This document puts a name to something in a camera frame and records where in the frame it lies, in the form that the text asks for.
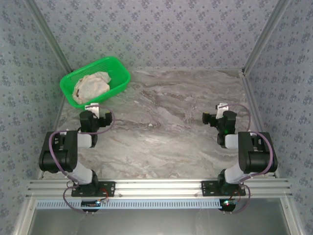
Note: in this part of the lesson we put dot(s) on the beige printed t-shirt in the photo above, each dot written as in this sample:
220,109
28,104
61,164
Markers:
93,85

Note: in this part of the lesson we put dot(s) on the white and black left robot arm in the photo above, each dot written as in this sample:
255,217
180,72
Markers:
58,156

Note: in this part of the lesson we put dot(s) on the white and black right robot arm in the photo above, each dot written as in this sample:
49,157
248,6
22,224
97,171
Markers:
259,159

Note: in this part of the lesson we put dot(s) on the green plastic basket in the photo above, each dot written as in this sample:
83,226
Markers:
115,71

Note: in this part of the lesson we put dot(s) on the small circuit board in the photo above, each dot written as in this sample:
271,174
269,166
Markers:
90,204
227,205

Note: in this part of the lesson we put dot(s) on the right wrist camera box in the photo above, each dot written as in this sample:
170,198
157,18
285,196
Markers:
221,110

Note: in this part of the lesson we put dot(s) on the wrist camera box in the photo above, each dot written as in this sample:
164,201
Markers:
221,110
94,109

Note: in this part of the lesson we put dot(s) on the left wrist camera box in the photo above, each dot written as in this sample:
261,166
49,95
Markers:
94,109

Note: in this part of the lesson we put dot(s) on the grooved aluminium base rail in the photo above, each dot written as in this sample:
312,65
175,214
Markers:
159,187

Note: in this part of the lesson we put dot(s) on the aluminium frame post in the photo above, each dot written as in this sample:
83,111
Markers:
51,36
265,36

